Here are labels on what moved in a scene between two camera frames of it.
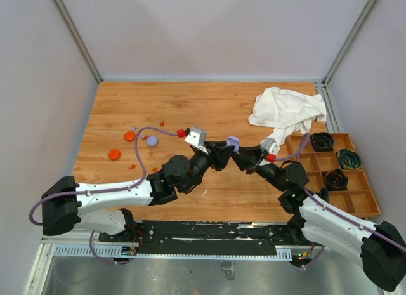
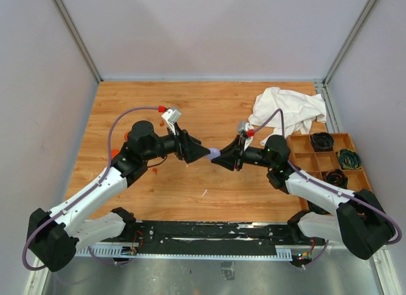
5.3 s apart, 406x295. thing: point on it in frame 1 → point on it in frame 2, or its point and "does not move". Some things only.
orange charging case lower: (114, 154) does not move
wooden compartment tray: (349, 188) does not move
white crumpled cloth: (286, 111) does not move
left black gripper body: (203, 161) → (177, 151)
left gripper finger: (217, 143) → (191, 145)
